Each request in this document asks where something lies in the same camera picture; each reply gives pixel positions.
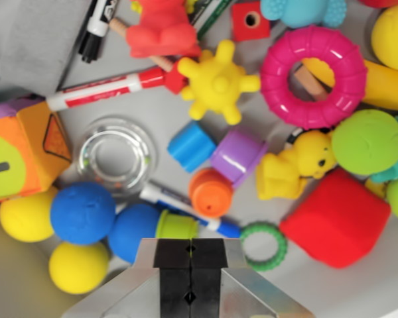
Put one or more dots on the black padded gripper right finger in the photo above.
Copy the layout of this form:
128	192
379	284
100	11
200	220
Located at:
232	288

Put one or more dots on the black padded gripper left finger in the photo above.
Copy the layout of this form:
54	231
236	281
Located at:
142	285

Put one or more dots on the grey plastic bin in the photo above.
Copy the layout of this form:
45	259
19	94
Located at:
36	39

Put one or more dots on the yellow foam ball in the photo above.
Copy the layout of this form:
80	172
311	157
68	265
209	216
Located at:
26	218
78	268

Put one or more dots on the lime green stacking cup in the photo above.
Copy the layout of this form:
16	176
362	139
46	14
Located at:
175	225

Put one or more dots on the blue dry erase marker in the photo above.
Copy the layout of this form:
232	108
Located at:
166	197

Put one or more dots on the orange stacking cup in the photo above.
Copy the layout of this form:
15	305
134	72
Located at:
210	195

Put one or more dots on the yellow rubber dog toy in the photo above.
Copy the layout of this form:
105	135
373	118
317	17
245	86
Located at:
285	175

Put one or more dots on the red foam cube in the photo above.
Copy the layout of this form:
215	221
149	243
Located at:
338	218

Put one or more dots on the purple stacking cup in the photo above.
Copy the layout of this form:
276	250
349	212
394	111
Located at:
235	155

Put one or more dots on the blue flower-shaped block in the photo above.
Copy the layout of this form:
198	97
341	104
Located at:
190	145

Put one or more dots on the black and white pen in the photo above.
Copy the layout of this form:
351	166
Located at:
292	137

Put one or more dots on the small yellow toy piece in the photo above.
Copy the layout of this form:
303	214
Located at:
375	188

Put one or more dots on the orange purple fabric cube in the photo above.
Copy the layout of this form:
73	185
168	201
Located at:
16	149

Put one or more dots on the red dry erase marker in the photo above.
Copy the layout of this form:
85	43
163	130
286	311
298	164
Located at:
99	91

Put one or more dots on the large lime green ball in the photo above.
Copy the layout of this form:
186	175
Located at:
368	142

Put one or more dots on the yellow spiky rubber ball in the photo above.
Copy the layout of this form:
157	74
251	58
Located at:
219	83

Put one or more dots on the wooden bolt with red head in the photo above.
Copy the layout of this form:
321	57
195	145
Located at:
175	77

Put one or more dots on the wooden peg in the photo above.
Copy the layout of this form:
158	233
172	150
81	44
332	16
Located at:
310	83

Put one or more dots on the yellow toy banana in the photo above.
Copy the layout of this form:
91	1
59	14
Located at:
388	86

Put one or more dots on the red rubber animal toy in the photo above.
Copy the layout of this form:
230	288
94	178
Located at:
162	30

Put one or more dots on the black dry erase marker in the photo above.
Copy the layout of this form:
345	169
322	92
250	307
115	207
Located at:
97	26

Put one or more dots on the red wooden block with hole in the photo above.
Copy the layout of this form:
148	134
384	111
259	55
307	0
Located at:
252	26

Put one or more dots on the green dry erase marker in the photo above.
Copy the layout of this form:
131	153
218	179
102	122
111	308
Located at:
209	18

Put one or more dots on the light blue rubber animal toy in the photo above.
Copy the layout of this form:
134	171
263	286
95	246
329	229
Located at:
302	11

